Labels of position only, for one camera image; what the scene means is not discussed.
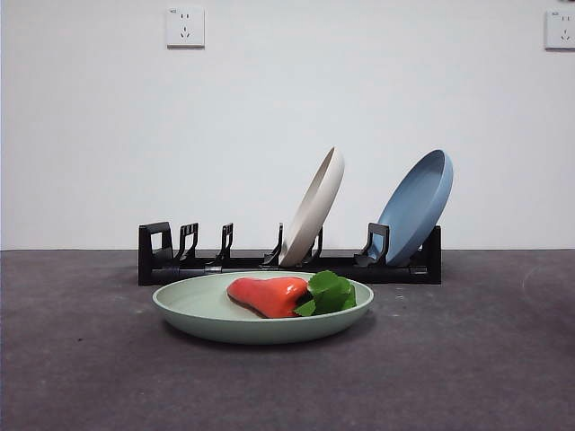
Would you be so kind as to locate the orange toy carrot green leaves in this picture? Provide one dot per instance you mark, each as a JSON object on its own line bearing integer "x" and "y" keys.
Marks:
{"x": 269, "y": 296}

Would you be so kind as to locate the blue plate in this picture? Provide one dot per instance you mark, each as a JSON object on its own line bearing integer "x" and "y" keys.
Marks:
{"x": 415, "y": 206}

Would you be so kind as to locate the green plate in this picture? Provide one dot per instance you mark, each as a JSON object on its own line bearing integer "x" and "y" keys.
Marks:
{"x": 251, "y": 330}

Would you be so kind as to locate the black plate rack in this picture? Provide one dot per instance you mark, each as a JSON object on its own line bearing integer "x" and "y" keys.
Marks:
{"x": 153, "y": 274}

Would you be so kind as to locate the beige plate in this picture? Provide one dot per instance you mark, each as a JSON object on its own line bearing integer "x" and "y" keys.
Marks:
{"x": 316, "y": 206}

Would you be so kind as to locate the white wall socket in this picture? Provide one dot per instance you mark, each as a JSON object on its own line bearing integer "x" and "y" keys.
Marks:
{"x": 560, "y": 29}
{"x": 185, "y": 27}

